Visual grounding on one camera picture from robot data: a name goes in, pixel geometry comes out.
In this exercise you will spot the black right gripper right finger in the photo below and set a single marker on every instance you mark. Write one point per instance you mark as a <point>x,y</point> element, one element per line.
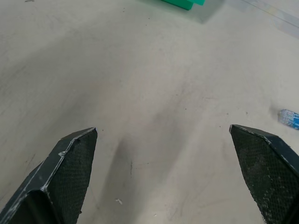
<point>266,170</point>

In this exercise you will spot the green plastic block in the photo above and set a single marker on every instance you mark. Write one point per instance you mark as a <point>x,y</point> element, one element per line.
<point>184,3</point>

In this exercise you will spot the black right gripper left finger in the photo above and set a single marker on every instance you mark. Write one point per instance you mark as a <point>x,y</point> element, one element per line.
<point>63,172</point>

